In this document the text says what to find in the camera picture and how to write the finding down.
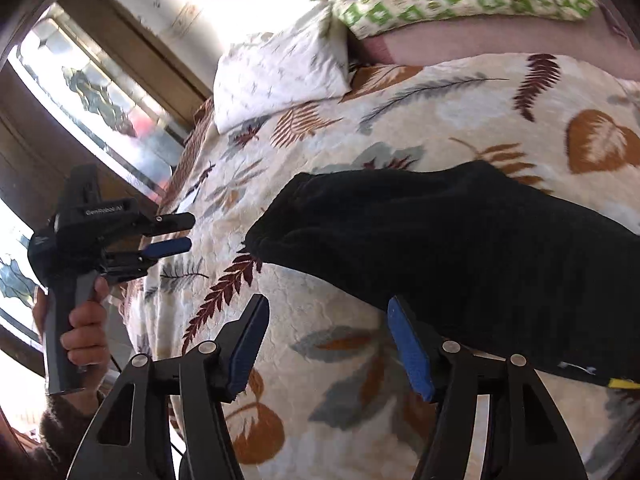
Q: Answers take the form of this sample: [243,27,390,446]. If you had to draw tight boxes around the white printed pillow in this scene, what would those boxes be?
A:
[212,4,351,134]

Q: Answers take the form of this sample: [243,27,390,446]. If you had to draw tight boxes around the black pants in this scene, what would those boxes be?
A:
[244,159,640,392]

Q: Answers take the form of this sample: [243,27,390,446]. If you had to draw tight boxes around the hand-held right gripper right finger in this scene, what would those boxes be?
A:
[387,295,589,480]

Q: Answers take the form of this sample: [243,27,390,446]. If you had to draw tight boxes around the wooden framed stained glass window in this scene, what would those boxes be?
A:
[0,1,211,356]

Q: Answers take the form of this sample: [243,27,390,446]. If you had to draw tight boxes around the leaf print fleece blanket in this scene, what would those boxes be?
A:
[122,52,640,480]

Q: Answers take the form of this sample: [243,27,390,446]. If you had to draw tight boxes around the person's left forearm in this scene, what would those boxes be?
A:
[0,391,109,480]

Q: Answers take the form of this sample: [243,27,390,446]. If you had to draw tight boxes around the pink bed sheet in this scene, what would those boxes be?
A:
[356,9,640,82]

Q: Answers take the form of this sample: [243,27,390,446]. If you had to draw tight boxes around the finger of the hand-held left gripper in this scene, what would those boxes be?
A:
[136,212,196,237]
[100,238,193,282]

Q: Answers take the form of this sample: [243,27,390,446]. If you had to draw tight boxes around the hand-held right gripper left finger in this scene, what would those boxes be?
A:
[67,293,271,480]

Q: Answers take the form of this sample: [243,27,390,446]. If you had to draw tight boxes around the person's left hand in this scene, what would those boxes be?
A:
[32,277,111,369]

